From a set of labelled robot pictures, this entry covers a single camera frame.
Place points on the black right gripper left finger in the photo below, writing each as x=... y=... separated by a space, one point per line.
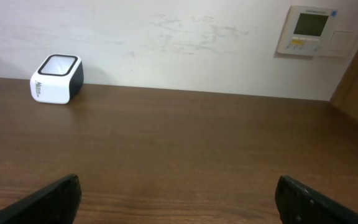
x=58 y=202

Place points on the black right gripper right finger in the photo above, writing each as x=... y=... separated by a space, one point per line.
x=299 y=204

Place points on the white barcode scanner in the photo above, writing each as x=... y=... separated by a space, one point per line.
x=58 y=80

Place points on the wall control panel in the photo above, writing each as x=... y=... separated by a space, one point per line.
x=315 y=32

